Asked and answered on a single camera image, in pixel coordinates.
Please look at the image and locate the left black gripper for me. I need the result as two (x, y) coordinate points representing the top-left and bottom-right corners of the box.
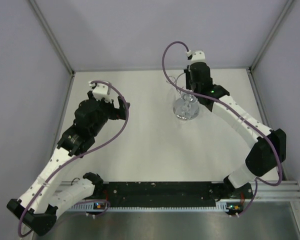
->
(88, 90), (130, 137)

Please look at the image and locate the clear wine glass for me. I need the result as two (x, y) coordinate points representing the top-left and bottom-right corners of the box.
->
(172, 94), (200, 121)

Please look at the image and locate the chrome wine glass rack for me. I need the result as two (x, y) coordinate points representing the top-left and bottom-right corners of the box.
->
(168, 72), (186, 98)

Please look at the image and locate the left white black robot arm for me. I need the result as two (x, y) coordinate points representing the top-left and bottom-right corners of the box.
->
(6, 91), (130, 238)

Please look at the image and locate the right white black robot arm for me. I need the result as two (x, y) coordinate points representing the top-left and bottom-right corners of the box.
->
(184, 62), (287, 198)

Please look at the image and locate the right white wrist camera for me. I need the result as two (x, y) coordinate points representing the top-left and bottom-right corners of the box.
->
(186, 50), (206, 64)

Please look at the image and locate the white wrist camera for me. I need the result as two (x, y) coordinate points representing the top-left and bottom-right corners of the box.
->
(186, 50), (206, 64)
(88, 81), (112, 103)

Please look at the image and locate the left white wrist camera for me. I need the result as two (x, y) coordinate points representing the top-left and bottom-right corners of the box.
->
(88, 81), (112, 103)

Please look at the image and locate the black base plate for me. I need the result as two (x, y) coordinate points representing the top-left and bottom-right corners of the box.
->
(89, 181), (253, 207)

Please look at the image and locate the aluminium frame rail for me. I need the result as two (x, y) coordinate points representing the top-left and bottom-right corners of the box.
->
(26, 0), (75, 76)

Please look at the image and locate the slotted cable duct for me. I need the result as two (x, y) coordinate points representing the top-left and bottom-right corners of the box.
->
(66, 201), (243, 214)

